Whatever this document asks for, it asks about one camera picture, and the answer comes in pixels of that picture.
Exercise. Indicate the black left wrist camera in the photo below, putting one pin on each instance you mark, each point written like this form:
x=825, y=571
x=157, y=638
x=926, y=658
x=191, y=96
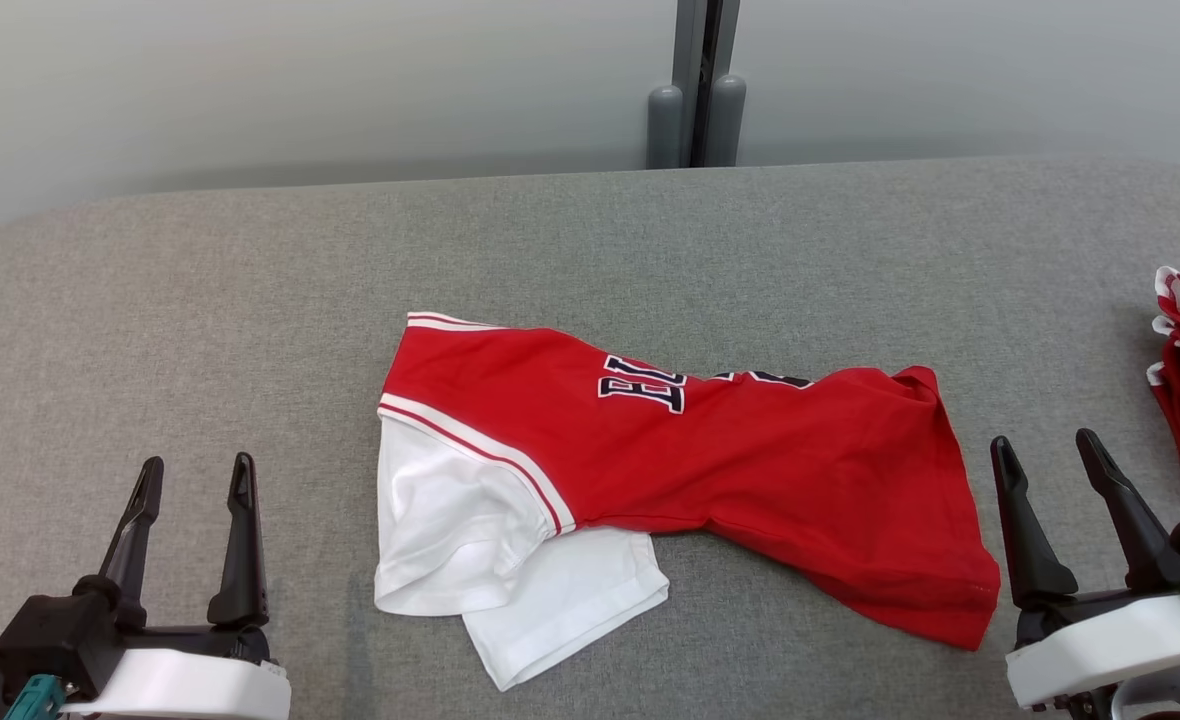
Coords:
x=55, y=640

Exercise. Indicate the red white basketball jersey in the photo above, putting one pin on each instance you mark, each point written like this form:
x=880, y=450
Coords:
x=750, y=450

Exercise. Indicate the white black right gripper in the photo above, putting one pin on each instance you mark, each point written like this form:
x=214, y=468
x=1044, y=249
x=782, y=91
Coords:
x=1100, y=645

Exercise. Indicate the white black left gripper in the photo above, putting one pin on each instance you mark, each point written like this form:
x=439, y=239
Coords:
x=190, y=690

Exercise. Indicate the grey partition post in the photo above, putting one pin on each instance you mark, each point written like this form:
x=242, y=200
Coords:
x=688, y=60

